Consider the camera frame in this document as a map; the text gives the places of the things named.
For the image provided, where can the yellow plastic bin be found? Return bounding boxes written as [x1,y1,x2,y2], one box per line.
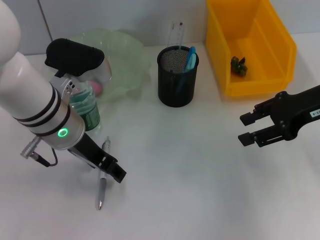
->
[205,0,298,98]

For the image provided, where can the pink toy peach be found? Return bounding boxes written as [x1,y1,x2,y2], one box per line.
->
[89,79,104,96]

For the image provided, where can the clear plastic water bottle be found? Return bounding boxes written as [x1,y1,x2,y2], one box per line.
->
[68,82,103,133]

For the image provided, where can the black mesh pen holder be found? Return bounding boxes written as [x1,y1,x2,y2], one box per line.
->
[156,45,200,108]

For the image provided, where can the blue scissors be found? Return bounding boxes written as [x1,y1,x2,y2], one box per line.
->
[174,46,199,98]

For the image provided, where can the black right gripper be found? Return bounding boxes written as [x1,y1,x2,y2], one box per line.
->
[238,85,320,148]

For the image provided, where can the translucent green fruit plate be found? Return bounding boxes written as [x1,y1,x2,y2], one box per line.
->
[69,27,153,102]

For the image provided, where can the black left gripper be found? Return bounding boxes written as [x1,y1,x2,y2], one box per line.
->
[67,131,127,184]

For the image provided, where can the clear plastic ruler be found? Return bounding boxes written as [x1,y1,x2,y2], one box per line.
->
[167,21,188,73]

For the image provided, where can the silver ballpoint pen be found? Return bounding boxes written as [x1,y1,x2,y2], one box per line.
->
[96,136,112,211]

